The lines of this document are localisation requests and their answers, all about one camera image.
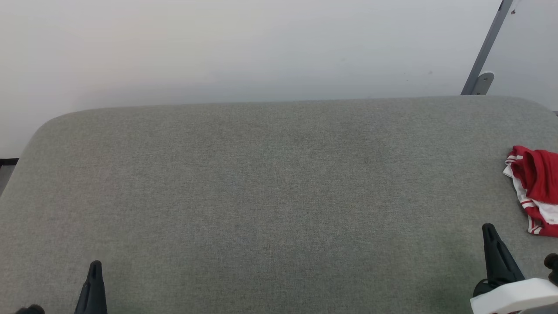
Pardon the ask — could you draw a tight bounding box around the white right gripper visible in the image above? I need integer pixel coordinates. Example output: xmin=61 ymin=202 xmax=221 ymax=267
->
xmin=470 ymin=223 xmax=558 ymax=314

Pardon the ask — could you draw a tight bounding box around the red white basketball jersey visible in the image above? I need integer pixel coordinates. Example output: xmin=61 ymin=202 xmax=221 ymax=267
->
xmin=503 ymin=145 xmax=558 ymax=239

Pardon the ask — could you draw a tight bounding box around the grey fabric sofa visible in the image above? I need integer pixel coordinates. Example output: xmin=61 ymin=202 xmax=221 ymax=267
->
xmin=0 ymin=95 xmax=558 ymax=314

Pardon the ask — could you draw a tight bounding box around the grey metal post bracket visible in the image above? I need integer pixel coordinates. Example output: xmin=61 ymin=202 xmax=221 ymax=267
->
xmin=471 ymin=72 xmax=495 ymax=96

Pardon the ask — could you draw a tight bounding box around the grey metal post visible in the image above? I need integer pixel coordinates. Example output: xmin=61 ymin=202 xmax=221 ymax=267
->
xmin=460 ymin=0 xmax=515 ymax=96

